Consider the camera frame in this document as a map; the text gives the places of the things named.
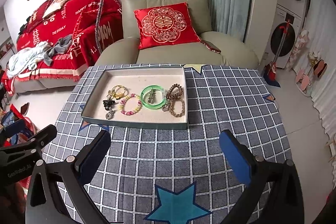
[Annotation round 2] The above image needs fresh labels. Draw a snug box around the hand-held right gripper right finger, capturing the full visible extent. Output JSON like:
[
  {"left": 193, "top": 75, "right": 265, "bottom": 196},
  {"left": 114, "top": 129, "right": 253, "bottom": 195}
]
[{"left": 219, "top": 130, "right": 306, "bottom": 224}]

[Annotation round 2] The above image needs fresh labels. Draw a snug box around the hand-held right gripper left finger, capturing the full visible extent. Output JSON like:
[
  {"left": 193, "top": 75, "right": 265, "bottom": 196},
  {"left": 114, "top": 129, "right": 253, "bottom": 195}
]
[{"left": 25, "top": 130, "right": 124, "bottom": 224}]

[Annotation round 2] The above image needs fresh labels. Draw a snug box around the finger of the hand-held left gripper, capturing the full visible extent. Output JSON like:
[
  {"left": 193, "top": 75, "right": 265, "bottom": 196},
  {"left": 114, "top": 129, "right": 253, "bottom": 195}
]
[
  {"left": 0, "top": 119, "right": 25, "bottom": 139},
  {"left": 25, "top": 124, "right": 58, "bottom": 155}
]

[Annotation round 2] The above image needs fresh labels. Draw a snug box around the yellow hair tie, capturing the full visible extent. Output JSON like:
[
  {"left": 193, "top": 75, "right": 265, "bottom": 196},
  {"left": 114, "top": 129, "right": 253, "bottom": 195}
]
[{"left": 109, "top": 85, "right": 130, "bottom": 100}]

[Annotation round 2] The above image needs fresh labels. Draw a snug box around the green translucent bangle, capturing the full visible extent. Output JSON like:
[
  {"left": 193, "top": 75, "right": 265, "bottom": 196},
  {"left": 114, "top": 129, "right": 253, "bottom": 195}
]
[{"left": 140, "top": 85, "right": 168, "bottom": 110}]

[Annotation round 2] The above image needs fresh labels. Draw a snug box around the grey-green shallow tray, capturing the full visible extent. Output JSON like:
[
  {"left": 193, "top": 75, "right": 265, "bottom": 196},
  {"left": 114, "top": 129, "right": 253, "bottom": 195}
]
[{"left": 81, "top": 67, "right": 189, "bottom": 130}]

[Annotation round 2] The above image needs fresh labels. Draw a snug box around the metal hair clip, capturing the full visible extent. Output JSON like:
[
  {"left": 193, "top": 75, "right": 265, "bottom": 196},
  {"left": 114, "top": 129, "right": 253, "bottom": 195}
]
[{"left": 146, "top": 90, "right": 158, "bottom": 104}]

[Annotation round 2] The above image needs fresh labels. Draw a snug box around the brown spiral hair tie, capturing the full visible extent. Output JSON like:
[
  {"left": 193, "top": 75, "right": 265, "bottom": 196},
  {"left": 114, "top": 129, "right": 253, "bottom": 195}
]
[{"left": 166, "top": 84, "right": 184, "bottom": 100}]

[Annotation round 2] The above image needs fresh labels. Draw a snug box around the beige sofa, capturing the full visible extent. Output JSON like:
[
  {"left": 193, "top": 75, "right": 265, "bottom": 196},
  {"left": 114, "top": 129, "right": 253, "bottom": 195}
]
[{"left": 12, "top": 67, "right": 79, "bottom": 94}]

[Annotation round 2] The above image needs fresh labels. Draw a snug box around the grey checked tablecloth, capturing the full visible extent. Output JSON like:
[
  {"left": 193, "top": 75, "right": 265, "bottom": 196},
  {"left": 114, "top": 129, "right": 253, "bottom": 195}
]
[{"left": 41, "top": 64, "right": 289, "bottom": 224}]

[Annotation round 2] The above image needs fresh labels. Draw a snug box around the light blue cloth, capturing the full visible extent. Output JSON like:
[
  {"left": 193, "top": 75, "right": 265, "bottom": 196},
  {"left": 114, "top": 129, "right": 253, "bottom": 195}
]
[{"left": 7, "top": 42, "right": 51, "bottom": 79}]

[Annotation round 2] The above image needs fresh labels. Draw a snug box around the grey cloth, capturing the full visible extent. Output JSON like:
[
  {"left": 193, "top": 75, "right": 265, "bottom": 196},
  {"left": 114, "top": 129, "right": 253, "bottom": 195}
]
[{"left": 43, "top": 35, "right": 73, "bottom": 65}]

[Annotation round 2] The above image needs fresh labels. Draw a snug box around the red mop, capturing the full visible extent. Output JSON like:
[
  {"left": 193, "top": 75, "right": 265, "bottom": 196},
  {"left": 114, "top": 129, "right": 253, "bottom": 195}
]
[{"left": 264, "top": 20, "right": 290, "bottom": 86}]

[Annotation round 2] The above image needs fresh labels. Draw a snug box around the red printed pillow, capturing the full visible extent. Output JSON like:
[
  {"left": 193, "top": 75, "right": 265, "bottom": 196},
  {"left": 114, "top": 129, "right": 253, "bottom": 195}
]
[{"left": 25, "top": 0, "right": 55, "bottom": 30}]

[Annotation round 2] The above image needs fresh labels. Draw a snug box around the gooseneck phone holder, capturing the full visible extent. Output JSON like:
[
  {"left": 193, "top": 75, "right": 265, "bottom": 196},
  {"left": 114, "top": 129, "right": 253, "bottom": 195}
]
[{"left": 94, "top": 0, "right": 127, "bottom": 55}]

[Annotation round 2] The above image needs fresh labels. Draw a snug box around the white washing machine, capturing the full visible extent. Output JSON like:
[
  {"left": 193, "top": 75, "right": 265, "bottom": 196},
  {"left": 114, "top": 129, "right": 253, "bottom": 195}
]
[{"left": 265, "top": 5, "right": 305, "bottom": 68}]

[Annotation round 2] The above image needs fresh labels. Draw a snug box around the pink flower decoration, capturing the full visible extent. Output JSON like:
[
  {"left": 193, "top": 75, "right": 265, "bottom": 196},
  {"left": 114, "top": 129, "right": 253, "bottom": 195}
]
[{"left": 289, "top": 28, "right": 310, "bottom": 69}]

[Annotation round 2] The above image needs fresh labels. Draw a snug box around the photo print pillow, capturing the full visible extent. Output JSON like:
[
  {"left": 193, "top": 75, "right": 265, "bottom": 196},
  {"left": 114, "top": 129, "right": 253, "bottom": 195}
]
[{"left": 41, "top": 0, "right": 72, "bottom": 19}]

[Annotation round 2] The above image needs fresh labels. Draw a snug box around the red printed blanket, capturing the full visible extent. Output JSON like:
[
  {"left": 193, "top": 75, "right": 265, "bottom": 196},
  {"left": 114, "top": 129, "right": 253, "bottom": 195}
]
[{"left": 1, "top": 0, "right": 124, "bottom": 83}]

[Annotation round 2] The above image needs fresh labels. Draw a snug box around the red embroidered satin cushion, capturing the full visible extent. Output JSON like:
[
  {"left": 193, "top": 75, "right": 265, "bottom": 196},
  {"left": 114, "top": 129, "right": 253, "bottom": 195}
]
[{"left": 133, "top": 2, "right": 202, "bottom": 50}]

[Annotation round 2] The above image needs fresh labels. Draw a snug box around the pink yellow bead bracelet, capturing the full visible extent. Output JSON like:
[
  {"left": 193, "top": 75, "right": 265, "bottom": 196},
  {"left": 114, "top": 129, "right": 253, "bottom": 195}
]
[{"left": 119, "top": 93, "right": 142, "bottom": 116}]

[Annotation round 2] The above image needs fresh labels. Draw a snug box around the brown braided bracelet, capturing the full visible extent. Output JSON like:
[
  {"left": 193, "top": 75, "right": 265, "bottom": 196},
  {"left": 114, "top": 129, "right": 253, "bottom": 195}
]
[{"left": 168, "top": 99, "right": 186, "bottom": 118}]

